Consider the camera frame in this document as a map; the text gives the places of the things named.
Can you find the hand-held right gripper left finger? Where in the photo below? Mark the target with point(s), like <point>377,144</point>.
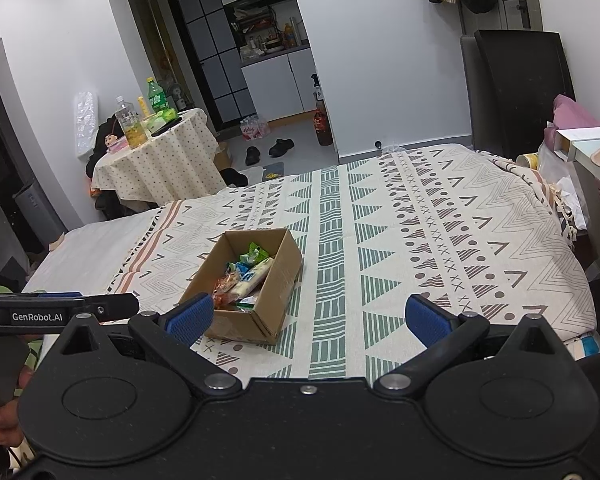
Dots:
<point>190,317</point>

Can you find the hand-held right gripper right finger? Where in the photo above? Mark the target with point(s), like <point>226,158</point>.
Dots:
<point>430,320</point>

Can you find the small light green packet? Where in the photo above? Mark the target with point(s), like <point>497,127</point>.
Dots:
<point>247,302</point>

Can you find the blue candy packet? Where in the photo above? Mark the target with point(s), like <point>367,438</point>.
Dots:
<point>231,266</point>

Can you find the white long snack packet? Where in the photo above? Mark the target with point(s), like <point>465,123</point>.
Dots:
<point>254,276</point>

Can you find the green snack packet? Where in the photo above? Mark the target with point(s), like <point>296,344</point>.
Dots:
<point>254,251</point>

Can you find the brown cardboard box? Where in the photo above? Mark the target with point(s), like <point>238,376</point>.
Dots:
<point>280,290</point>

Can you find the person's left hand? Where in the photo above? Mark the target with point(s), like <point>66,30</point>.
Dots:
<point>5,425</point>

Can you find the white bed sheet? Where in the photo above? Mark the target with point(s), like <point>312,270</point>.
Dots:
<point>80,255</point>

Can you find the grey ribbed appliance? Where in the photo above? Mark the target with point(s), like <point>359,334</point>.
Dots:
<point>35,210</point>

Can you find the black cloth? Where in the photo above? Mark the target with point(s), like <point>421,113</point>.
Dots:
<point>234,177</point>

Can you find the table with dotted tablecloth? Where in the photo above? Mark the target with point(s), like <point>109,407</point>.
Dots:
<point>155,165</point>

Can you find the dark clothes pile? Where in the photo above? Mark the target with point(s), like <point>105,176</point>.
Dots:
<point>102,170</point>

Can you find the blue striped cloth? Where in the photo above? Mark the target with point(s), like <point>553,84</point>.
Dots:
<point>590,345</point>

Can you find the grey floor mat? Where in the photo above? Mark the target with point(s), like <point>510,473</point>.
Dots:
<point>260,171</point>

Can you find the small open carton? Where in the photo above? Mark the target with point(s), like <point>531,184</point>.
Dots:
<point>222,155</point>

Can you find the black shoe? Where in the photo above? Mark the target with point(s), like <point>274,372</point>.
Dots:
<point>252,155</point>
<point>281,147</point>

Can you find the white plastic bag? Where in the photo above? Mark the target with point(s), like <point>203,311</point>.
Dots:
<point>560,185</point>

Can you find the pink box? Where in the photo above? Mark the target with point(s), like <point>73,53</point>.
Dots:
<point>115,142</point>

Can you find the bubble wrap sheet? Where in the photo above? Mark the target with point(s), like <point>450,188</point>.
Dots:
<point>85,120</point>

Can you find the pink pack of water bottles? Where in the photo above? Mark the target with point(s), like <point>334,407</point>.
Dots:
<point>254,129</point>

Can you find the green pack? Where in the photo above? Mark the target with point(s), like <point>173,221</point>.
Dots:
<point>160,119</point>

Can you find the clear bottle yellow liquid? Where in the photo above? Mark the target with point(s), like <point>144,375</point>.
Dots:
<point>130,122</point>

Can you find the white side table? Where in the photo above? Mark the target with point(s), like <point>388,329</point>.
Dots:
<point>590,170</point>

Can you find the large dark sauce bottle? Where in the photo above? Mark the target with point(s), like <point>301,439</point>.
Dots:
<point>322,127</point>

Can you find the small desk fan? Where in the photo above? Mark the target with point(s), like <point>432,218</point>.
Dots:
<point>176,94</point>

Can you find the green plastic bottle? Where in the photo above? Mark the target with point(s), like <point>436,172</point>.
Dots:
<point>155,95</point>

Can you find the pink cloth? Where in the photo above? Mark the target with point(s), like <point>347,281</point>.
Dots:
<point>570,117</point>

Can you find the white kitchen cabinet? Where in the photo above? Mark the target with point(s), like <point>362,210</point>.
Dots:
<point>280,85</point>

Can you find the black chair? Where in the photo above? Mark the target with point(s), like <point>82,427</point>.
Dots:
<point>520,85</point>

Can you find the black grid glass door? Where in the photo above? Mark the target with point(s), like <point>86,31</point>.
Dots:
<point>215,60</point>

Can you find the spray bottle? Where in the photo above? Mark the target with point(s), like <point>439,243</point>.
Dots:
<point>316,87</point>

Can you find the metal dish rack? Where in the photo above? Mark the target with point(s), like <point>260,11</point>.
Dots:
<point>252,25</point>

